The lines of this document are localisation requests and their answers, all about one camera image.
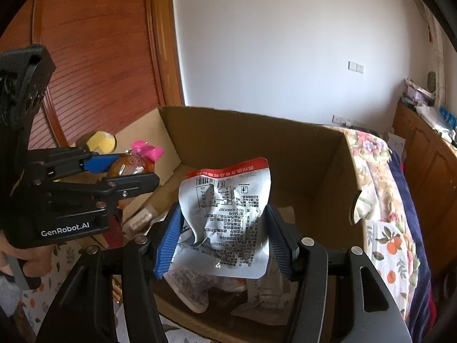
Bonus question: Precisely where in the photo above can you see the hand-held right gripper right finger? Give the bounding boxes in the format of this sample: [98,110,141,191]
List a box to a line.
[265,204,413,343]

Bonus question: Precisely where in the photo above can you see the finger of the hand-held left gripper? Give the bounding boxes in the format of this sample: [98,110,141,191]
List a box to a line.
[32,172,160,210]
[27,147,120,183]

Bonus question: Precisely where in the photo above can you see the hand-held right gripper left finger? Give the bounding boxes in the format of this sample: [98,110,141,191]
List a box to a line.
[36,202,184,343]

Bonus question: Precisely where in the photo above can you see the amber candy with pink wrapper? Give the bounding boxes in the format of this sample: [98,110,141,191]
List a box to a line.
[105,140,165,180]

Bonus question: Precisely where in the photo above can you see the white wafer snack packet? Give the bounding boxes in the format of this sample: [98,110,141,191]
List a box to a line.
[123,204,158,237]

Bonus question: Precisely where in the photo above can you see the shiny plastic snack packet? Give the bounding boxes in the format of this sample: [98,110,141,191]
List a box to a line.
[167,266,248,314]

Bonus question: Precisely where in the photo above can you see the grey snack packet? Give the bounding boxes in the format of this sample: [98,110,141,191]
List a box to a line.
[231,267,298,317]

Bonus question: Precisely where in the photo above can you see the pink snack packet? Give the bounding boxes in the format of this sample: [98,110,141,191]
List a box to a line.
[106,214,125,250]

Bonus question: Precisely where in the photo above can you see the white snack packet red edge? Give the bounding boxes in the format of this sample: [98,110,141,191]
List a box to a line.
[171,157,272,280]

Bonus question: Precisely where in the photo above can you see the brown cardboard box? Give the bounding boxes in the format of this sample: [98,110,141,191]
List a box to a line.
[77,105,368,343]

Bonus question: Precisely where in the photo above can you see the person's left hand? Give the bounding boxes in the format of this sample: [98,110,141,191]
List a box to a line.
[0,232,55,278]

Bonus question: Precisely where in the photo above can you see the yellow plush toy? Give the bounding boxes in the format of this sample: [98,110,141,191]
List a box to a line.
[77,131,117,153]

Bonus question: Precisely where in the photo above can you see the orange fruit print sheet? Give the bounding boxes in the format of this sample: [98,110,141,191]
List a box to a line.
[21,221,422,343]

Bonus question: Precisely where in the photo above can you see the floral blanket with navy edge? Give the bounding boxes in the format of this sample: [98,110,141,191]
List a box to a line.
[343,127,435,343]

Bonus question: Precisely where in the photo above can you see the wooden wardrobe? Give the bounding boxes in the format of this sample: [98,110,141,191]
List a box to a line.
[0,0,186,151]

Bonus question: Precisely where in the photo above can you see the white carton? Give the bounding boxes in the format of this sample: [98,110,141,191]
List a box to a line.
[387,132,406,162]

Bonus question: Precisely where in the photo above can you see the wooden cabinet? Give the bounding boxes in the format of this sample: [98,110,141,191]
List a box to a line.
[393,100,457,294]

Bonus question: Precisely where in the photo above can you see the clear plastic bags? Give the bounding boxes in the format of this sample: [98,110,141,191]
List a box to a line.
[418,102,451,133]

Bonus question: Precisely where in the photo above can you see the stack of books and boxes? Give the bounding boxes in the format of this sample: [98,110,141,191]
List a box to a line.
[402,78,436,108]

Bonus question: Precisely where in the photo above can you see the floral curtain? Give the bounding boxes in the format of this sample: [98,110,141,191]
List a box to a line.
[425,3,451,91]

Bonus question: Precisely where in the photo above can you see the white wall socket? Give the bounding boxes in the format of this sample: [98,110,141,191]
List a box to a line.
[332,114,367,128]

